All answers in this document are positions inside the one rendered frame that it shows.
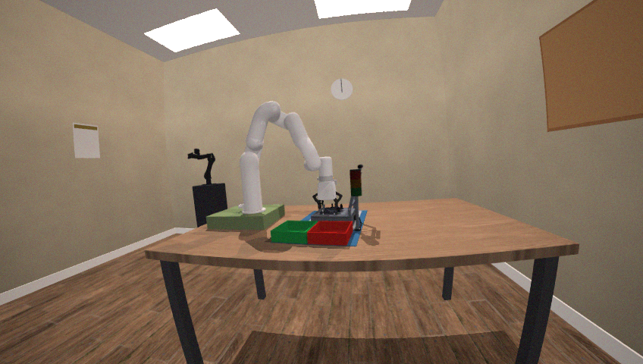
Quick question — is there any red bin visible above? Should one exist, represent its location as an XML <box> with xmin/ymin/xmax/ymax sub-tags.
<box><xmin>307</xmin><ymin>221</ymin><xmax>353</xmax><ymax>246</ymax></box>

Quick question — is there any green open bin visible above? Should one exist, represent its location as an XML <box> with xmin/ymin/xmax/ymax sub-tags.
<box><xmin>270</xmin><ymin>221</ymin><xmax>318</xmax><ymax>244</ymax></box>

